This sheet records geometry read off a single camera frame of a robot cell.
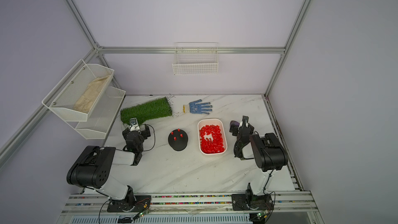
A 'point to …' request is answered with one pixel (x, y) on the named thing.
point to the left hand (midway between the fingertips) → (137, 128)
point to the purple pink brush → (233, 126)
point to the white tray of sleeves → (212, 136)
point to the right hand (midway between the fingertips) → (242, 124)
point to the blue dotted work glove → (194, 108)
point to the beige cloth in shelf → (84, 103)
